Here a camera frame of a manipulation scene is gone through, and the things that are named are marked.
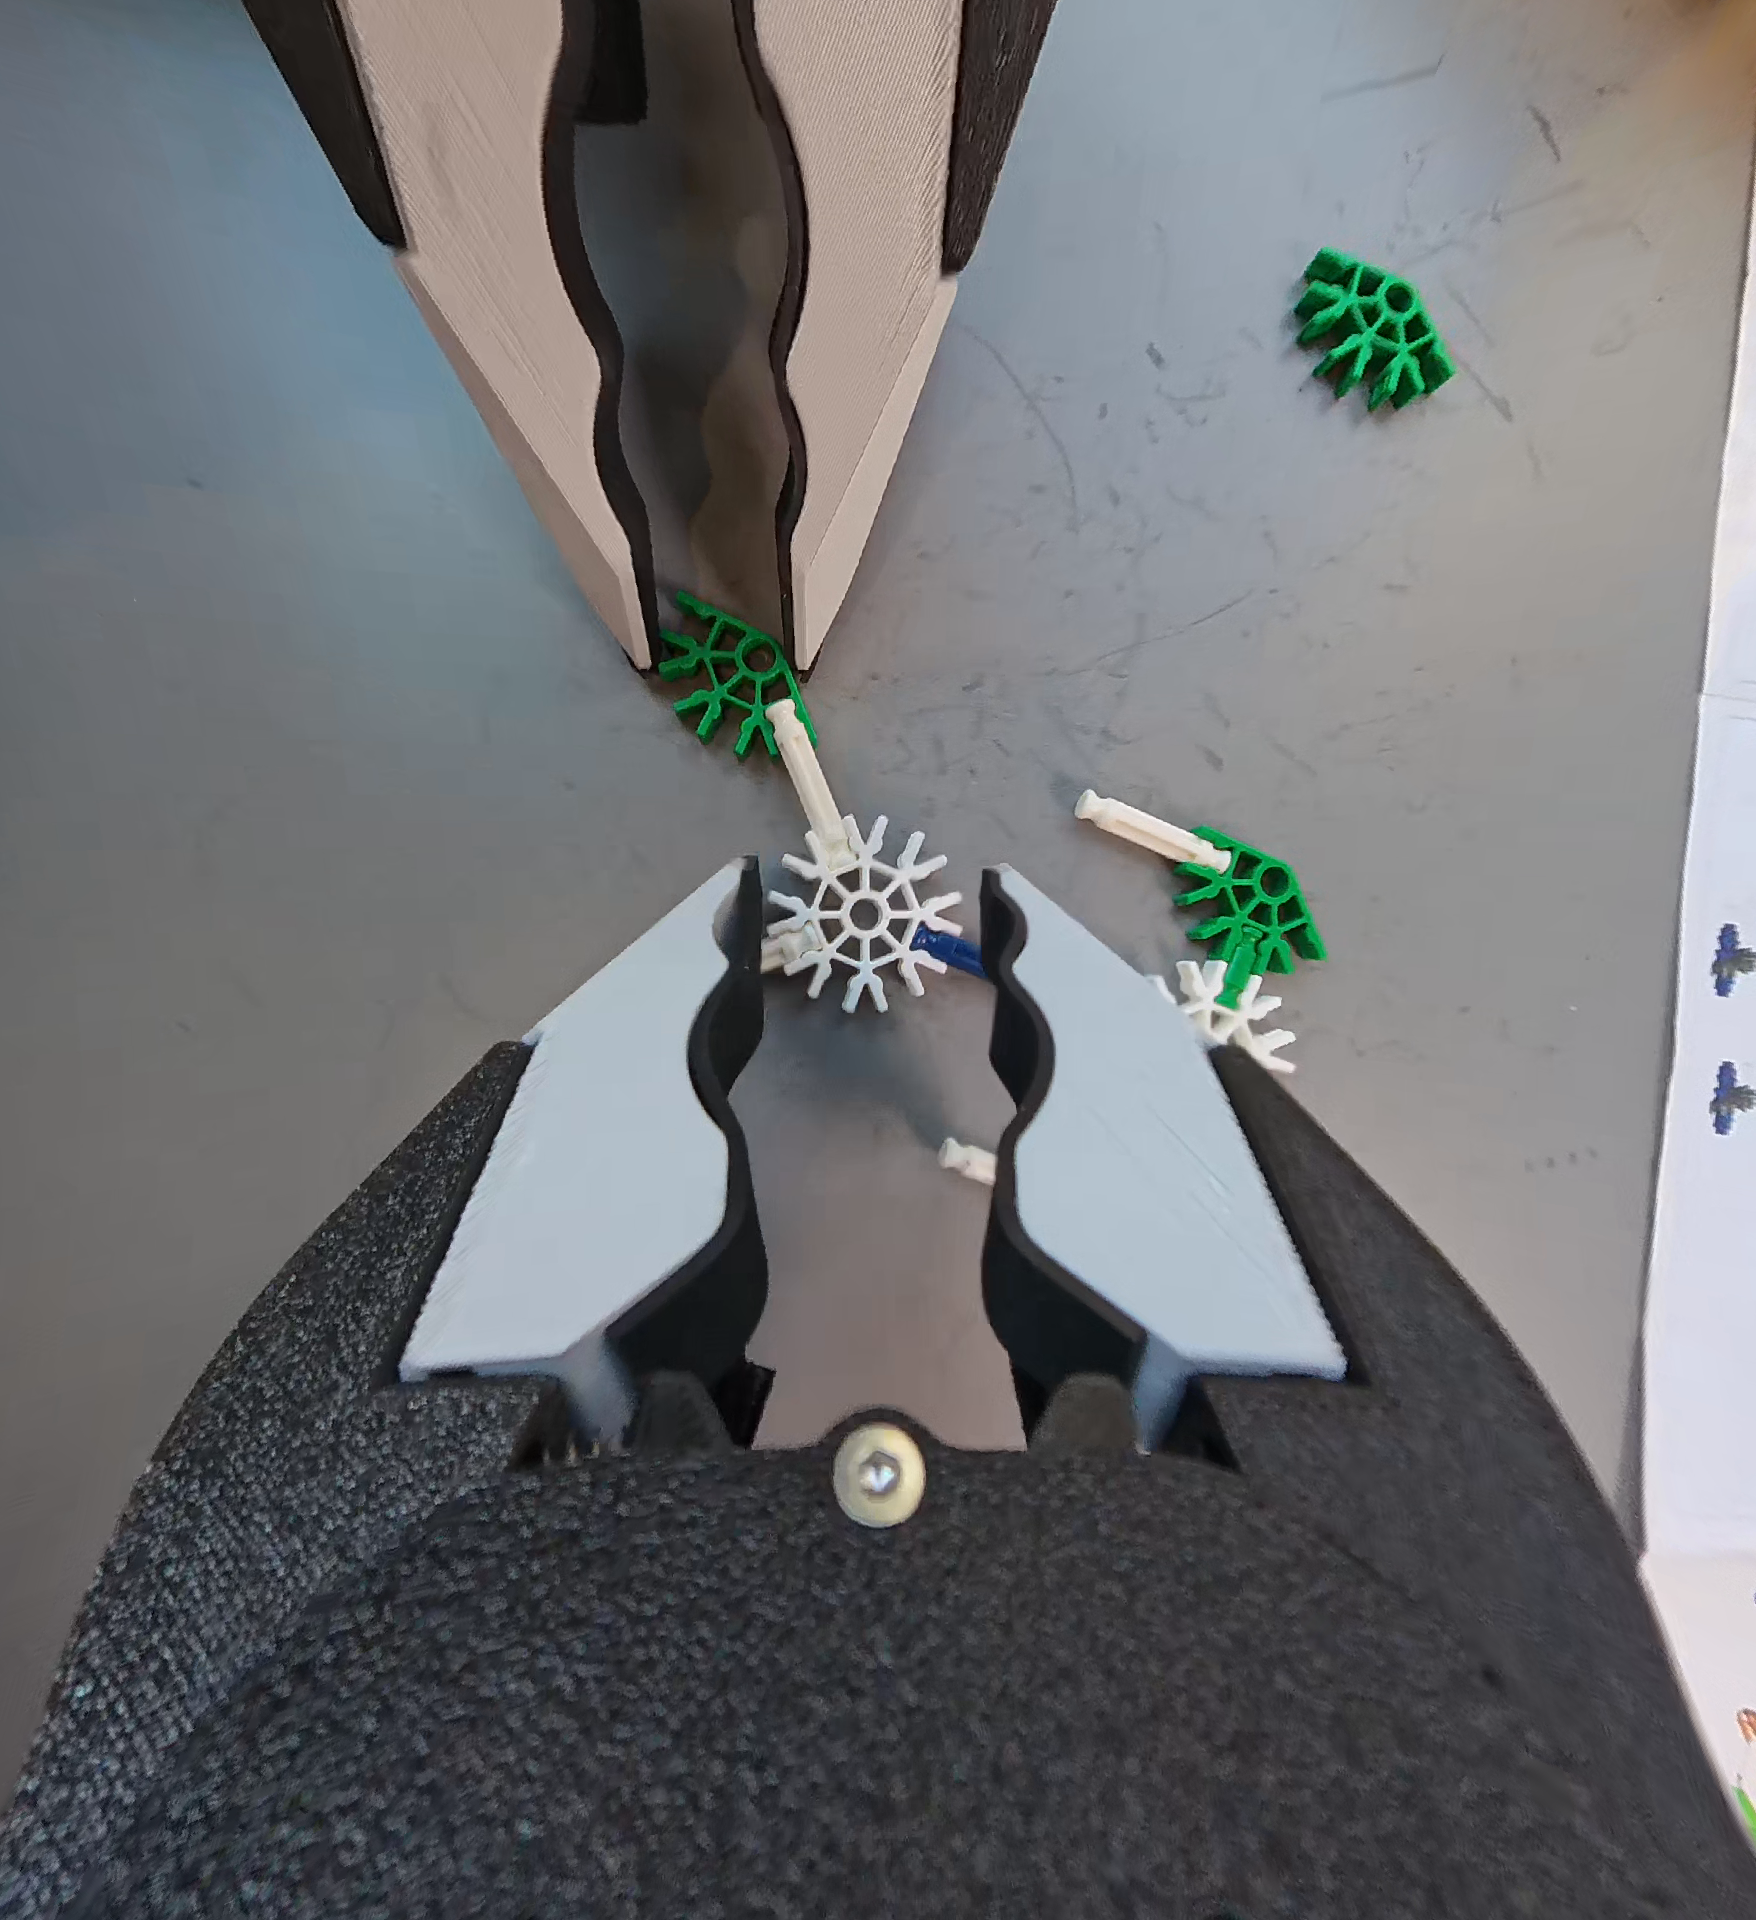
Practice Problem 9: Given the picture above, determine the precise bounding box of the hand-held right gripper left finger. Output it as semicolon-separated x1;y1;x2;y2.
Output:
397;857;775;1449

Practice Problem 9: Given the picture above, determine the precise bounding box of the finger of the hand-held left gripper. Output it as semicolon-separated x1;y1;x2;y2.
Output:
732;0;962;678
333;0;662;679

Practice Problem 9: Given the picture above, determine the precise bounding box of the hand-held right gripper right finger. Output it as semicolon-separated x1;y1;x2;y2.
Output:
979;868;1352;1455

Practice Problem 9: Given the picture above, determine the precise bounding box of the green white toy connector assembly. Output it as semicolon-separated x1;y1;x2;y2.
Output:
912;786;1330;1190

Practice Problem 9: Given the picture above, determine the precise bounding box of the green fan toy connector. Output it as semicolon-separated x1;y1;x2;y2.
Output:
655;588;820;758
1293;245;1458;413

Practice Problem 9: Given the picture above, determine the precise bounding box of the grey desk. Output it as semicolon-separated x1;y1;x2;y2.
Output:
0;0;1756;1878

